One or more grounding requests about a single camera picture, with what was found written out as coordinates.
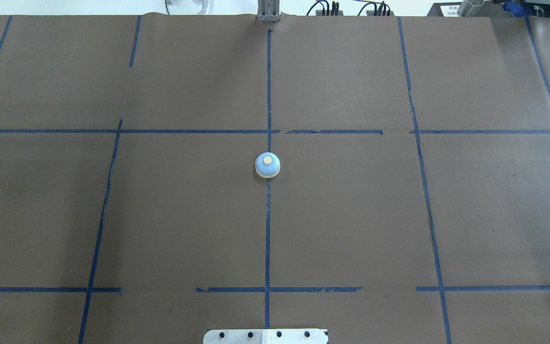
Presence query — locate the blue white desk bell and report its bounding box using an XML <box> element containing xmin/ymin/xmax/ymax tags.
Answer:
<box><xmin>254</xmin><ymin>152</ymin><xmax>281</xmax><ymax>179</ymax></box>

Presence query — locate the silver metal cylinder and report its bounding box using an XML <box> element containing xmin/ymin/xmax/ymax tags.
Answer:
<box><xmin>457</xmin><ymin>0</ymin><xmax>485</xmax><ymax>17</ymax></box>

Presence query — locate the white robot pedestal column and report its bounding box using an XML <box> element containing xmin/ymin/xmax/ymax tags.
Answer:
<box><xmin>203</xmin><ymin>328</ymin><xmax>329</xmax><ymax>344</ymax></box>

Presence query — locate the brown paper table cover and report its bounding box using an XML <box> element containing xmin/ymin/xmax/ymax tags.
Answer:
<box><xmin>0</xmin><ymin>13</ymin><xmax>550</xmax><ymax>344</ymax></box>

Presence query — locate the aluminium frame post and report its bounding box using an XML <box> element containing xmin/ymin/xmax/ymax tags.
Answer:
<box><xmin>257</xmin><ymin>0</ymin><xmax>281</xmax><ymax>22</ymax></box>

